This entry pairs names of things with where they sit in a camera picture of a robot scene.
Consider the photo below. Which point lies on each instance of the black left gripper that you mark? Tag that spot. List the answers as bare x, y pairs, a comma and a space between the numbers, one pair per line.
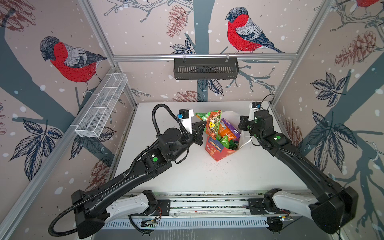
197, 132

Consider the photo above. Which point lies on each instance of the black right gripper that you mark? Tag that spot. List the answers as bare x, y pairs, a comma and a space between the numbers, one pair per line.
244, 122

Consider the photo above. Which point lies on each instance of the green snack packet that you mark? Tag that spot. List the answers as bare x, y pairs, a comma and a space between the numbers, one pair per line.
213, 119

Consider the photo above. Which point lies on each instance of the red paper gift bag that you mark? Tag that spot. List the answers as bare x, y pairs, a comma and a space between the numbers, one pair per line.
220, 148

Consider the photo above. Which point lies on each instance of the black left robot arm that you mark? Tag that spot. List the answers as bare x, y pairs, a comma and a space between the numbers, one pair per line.
94, 208

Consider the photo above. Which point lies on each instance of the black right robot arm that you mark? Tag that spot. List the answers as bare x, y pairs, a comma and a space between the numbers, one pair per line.
331, 205

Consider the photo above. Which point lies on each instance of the purple snack packet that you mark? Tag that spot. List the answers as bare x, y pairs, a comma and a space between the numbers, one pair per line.
233, 129

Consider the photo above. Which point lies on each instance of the orange snack packet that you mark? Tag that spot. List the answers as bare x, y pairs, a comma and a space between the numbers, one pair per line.
224, 130

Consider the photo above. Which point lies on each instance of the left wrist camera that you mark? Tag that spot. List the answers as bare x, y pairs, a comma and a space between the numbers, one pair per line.
185, 116

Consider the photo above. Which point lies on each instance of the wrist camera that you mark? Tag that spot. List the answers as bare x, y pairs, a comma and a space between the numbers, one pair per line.
185, 116
254, 106

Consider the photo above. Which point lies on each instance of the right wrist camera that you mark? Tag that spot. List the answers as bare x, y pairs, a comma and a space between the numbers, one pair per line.
254, 106

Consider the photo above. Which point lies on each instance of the black hanging wall basket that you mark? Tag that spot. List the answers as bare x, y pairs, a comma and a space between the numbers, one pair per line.
206, 69

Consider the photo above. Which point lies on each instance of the aluminium mounting rail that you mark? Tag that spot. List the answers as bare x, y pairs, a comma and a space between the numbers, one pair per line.
230, 205

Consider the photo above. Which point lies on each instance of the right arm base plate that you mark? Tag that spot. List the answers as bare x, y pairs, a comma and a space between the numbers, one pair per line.
261, 206

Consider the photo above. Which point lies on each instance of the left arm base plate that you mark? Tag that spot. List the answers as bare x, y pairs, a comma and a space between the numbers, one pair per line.
162, 208

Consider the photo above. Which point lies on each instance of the white wire mesh shelf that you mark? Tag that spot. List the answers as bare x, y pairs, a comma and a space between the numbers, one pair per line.
98, 113

